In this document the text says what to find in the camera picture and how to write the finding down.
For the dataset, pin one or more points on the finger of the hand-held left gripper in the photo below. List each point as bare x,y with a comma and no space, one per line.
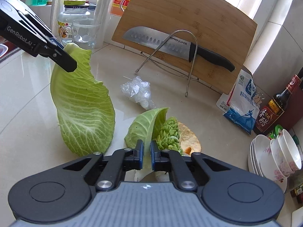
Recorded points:
55,42
64,60

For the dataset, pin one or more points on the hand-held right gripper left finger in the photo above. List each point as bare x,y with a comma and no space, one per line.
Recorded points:
140,155

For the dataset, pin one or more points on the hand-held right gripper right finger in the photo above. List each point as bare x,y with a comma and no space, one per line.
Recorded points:
153,156

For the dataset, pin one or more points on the cabbage leaf with white stem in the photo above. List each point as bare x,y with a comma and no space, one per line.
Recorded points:
142,127

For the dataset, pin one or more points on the large smooth cabbage leaf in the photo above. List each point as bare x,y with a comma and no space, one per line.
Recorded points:
80,104

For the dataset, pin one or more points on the labelled clear glass jar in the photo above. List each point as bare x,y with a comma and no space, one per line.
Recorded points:
68,14

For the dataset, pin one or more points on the clear glass mug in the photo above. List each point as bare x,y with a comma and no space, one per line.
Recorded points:
86,33

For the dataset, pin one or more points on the clear plastic cylinder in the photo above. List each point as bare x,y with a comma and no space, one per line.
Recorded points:
104,9

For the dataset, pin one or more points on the crumpled clear plastic wrap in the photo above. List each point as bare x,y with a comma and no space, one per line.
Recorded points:
137,89

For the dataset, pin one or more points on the white deep plate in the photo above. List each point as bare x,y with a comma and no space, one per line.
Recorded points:
250,155

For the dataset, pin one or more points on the white blue salt bag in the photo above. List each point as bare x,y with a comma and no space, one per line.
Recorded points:
243,108

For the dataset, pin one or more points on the stack of white bowls and plates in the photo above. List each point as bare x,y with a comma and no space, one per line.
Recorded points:
256,156

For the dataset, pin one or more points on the large floral white bowl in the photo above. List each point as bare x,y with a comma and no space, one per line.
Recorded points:
267,163

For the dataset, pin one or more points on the small floral white bowl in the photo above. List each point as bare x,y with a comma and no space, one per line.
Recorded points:
291,146
275,156

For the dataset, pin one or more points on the dark vinegar bottle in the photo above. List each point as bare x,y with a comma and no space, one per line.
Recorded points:
272,113

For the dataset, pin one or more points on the bamboo cutting board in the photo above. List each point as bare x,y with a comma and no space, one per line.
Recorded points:
189,9

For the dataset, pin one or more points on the white lidded plastic container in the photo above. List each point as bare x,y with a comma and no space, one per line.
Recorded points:
298,217

